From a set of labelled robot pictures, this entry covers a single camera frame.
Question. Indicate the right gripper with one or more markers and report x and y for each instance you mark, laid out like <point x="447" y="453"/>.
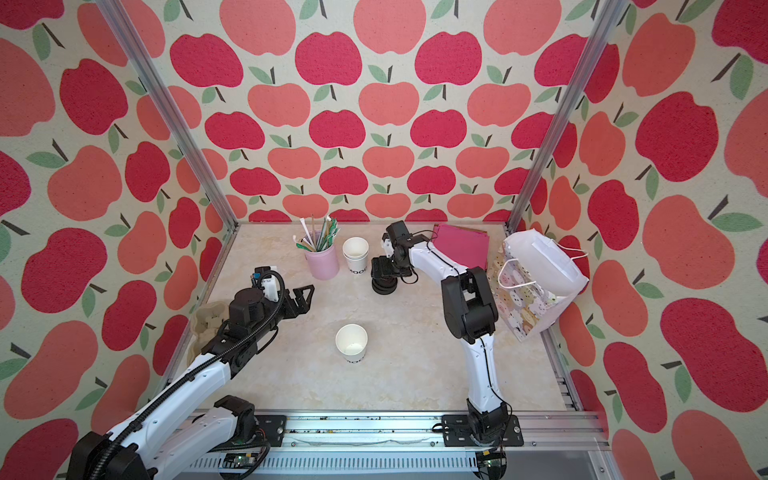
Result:
<point x="378" y="267"/>

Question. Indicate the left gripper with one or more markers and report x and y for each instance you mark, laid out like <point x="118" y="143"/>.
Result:
<point x="304" y="306"/>

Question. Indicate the white paper coffee cup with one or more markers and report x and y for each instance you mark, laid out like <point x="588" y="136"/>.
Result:
<point x="351" y="342"/>

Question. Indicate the white patterned gift bag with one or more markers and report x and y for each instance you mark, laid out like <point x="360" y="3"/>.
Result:
<point x="533" y="280"/>

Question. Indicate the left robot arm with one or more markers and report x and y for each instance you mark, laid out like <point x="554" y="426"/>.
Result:
<point x="159" y="441"/>

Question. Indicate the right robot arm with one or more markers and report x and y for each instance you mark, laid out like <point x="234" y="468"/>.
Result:
<point x="470" y="313"/>

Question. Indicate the stack of black lids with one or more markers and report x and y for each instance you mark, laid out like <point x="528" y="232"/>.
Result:
<point x="384" y="285"/>

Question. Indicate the stack of white paper cups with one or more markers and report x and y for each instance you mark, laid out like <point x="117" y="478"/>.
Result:
<point x="355" y="251"/>

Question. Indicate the pink straw holder cup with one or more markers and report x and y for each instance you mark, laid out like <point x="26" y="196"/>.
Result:
<point x="323" y="265"/>

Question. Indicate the pink napkin stack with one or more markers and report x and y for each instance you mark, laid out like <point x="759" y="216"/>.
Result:
<point x="449" y="240"/>

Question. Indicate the cardboard cup carrier stack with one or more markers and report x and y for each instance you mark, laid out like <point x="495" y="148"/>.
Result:
<point x="208" y="320"/>

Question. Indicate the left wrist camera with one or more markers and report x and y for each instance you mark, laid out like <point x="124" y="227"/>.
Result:
<point x="266" y="282"/>

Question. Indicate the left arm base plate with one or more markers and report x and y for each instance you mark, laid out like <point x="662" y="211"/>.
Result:
<point x="261" y="431"/>

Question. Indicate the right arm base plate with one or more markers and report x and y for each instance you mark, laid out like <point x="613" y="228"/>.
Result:
<point x="461" y="431"/>

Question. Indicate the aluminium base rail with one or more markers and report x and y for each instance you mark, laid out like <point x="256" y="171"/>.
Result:
<point x="415" y="445"/>

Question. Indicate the left frame post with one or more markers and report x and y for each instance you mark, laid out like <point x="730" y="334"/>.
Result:
<point x="130" y="41"/>

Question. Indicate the frame post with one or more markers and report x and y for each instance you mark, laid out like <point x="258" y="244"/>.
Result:
<point x="602" y="32"/>
<point x="130" y="41"/>

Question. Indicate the right frame post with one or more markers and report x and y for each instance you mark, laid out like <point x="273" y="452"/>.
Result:
<point x="602" y="32"/>

